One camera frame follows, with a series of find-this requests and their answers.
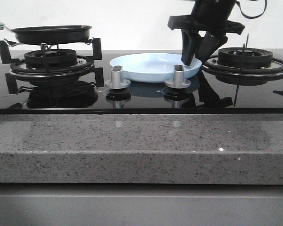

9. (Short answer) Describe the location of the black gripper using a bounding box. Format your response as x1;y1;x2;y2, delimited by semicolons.
167;0;245;65

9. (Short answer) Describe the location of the light blue plate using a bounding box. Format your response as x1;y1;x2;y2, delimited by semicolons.
110;53;202;83

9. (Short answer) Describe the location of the black frying pan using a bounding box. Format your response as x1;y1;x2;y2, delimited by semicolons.
10;25;92;45

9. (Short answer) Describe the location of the right black gas burner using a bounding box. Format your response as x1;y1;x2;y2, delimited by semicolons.
217;47;273;69

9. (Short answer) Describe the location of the black gas burner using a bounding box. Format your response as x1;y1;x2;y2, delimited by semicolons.
24;49;77;69
217;47;273;69

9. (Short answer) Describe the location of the right silver stove knob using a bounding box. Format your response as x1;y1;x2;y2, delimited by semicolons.
164;65;191;89

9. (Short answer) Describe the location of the silver stove knob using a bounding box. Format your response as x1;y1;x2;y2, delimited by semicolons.
164;65;191;89
105;65;131;89

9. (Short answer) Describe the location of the left silver stove knob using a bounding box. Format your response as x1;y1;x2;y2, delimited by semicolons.
105;65;131;89

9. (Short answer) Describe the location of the right black pan support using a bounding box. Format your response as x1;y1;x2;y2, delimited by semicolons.
203;43;283;96

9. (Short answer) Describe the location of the black pan support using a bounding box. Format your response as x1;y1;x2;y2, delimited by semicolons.
0;38;104;94
203;43;283;96

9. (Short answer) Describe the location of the left black pan support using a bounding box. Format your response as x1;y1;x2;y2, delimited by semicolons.
0;38;104;94

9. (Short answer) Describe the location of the left black gas burner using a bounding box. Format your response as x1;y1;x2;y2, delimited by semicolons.
24;49;77;69

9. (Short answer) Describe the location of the black glass gas cooktop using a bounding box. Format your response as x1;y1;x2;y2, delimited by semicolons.
0;52;283;114

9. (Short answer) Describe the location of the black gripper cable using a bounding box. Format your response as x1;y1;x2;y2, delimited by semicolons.
235;0;267;19

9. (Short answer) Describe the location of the wire pan reducer ring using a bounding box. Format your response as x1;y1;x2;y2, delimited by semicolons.
3;36;95;51

